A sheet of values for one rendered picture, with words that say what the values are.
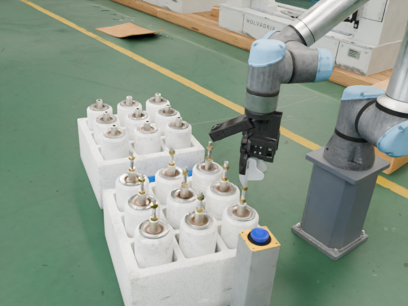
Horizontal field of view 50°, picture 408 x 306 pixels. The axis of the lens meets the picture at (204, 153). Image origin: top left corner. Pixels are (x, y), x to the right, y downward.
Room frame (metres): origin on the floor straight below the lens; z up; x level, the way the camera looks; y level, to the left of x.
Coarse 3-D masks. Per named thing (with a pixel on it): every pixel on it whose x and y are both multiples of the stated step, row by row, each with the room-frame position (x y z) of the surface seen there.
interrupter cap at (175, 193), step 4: (176, 188) 1.03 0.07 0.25; (172, 192) 1.01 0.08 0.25; (176, 192) 1.01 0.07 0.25; (188, 192) 1.02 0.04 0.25; (192, 192) 1.02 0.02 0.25; (196, 192) 1.02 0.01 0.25; (172, 196) 0.99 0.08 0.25; (176, 196) 1.00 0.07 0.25; (180, 196) 1.00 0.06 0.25; (188, 196) 1.00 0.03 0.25; (192, 196) 1.00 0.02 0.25; (196, 196) 1.00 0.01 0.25; (176, 200) 0.97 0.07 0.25; (180, 200) 0.98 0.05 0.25; (184, 200) 0.98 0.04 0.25; (188, 200) 0.98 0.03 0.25; (192, 200) 0.98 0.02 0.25
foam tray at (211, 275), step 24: (120, 216) 0.98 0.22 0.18; (120, 240) 0.88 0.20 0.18; (216, 240) 0.91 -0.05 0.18; (120, 264) 0.87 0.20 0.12; (168, 264) 0.81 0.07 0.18; (192, 264) 0.82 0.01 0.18; (216, 264) 0.84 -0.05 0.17; (120, 288) 0.88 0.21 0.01; (144, 288) 0.76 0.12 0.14; (168, 288) 0.79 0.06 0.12; (192, 288) 0.81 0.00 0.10; (216, 288) 0.84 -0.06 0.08
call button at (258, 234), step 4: (256, 228) 0.78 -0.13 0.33; (260, 228) 0.78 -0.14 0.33; (252, 232) 0.77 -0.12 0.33; (256, 232) 0.77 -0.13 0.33; (260, 232) 0.77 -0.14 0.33; (264, 232) 0.77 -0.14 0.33; (252, 236) 0.76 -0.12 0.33; (256, 236) 0.75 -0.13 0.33; (260, 236) 0.75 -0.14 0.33; (264, 236) 0.76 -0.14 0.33; (268, 236) 0.76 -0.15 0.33; (256, 240) 0.75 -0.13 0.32; (260, 240) 0.75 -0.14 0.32; (264, 240) 0.75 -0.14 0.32
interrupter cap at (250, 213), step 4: (236, 204) 0.98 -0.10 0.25; (228, 208) 0.95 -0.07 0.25; (232, 208) 0.96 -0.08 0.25; (236, 208) 0.96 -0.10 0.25; (248, 208) 0.96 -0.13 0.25; (252, 208) 0.96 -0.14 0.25; (228, 212) 0.93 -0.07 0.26; (232, 212) 0.94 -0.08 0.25; (236, 212) 0.94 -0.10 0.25; (248, 212) 0.94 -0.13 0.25; (252, 212) 0.94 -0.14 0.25; (232, 216) 0.92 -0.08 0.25; (236, 216) 0.92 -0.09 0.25; (240, 216) 0.93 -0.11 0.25; (244, 216) 0.93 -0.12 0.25; (248, 216) 0.93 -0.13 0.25; (252, 216) 0.93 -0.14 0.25; (236, 220) 0.91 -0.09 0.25; (240, 220) 0.91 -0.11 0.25; (244, 220) 0.91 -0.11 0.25; (248, 220) 0.91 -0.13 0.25
